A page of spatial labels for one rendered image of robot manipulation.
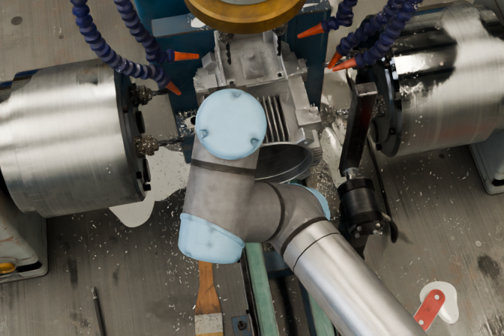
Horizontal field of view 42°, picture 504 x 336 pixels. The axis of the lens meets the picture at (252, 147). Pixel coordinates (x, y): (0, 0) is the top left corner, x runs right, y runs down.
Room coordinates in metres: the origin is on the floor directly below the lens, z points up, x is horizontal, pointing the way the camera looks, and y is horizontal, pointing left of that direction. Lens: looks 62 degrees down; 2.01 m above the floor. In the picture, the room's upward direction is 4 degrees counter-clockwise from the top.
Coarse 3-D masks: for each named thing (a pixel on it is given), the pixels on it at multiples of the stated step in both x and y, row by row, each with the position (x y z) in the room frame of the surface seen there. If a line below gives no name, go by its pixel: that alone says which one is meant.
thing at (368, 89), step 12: (360, 84) 0.50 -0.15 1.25; (372, 84) 0.50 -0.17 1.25; (360, 96) 0.48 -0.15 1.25; (372, 96) 0.48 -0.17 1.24; (360, 108) 0.48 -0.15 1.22; (372, 108) 0.48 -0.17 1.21; (348, 120) 0.49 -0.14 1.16; (360, 120) 0.48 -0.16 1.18; (348, 132) 0.49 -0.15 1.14; (360, 132) 0.48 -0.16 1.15; (348, 144) 0.48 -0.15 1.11; (360, 144) 0.48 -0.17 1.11; (348, 156) 0.48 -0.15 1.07; (360, 156) 0.48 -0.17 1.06; (348, 168) 0.48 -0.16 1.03
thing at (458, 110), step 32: (416, 32) 0.65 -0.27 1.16; (448, 32) 0.64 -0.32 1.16; (480, 32) 0.64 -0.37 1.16; (384, 64) 0.60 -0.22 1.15; (416, 64) 0.59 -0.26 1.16; (448, 64) 0.59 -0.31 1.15; (480, 64) 0.59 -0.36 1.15; (384, 96) 0.58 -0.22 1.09; (416, 96) 0.55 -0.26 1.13; (448, 96) 0.55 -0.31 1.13; (480, 96) 0.55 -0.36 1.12; (384, 128) 0.55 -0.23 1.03; (416, 128) 0.52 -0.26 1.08; (448, 128) 0.52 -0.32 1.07; (480, 128) 0.52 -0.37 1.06
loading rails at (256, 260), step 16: (256, 256) 0.38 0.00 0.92; (272, 256) 0.40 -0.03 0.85; (256, 272) 0.35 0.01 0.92; (272, 272) 0.37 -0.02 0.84; (288, 272) 0.38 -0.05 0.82; (256, 288) 0.32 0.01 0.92; (304, 288) 0.32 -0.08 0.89; (256, 304) 0.29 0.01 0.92; (272, 304) 0.29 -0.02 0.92; (304, 304) 0.31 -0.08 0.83; (240, 320) 0.29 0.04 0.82; (256, 320) 0.27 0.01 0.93; (272, 320) 0.27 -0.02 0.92; (320, 320) 0.26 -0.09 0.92
